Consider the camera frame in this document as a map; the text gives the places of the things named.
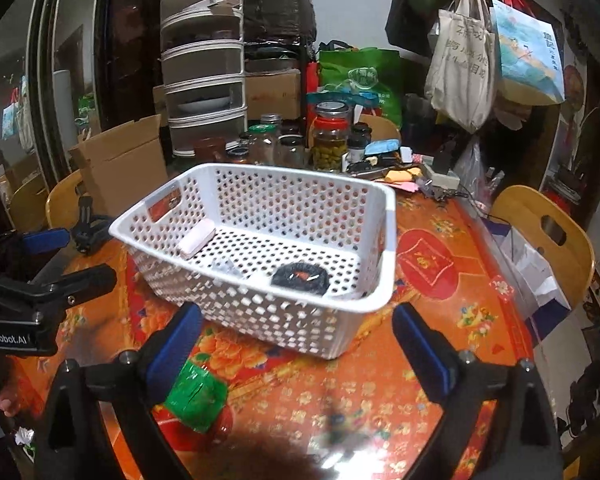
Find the green plastic packet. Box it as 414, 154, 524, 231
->
162, 360, 228, 434

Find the black phone stand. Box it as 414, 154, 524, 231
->
70, 195, 114, 256

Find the brown cardboard box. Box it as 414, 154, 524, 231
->
69, 115, 168, 218

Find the small clear plastic piece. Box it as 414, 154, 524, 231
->
211, 259, 244, 278

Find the beige canvas tote bag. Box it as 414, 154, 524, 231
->
424, 0, 498, 133

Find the left wooden chair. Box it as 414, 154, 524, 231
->
45, 170, 84, 230

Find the right wooden chair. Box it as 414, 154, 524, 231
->
490, 185, 595, 308

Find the green-lid glass jar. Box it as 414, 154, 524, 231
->
247, 124, 277, 166

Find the red-lid pickle jar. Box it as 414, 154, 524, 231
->
311, 101, 351, 171

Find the black scrunchie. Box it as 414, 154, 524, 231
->
271, 262, 330, 296

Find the white perforated plastic basket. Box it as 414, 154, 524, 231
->
109, 164, 396, 360

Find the white stacked drawer unit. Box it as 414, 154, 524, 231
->
160, 0, 247, 158

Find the wooden chair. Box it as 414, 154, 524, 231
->
45, 170, 84, 230
490, 185, 595, 308

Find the green shopping bag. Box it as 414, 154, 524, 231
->
317, 40, 404, 128

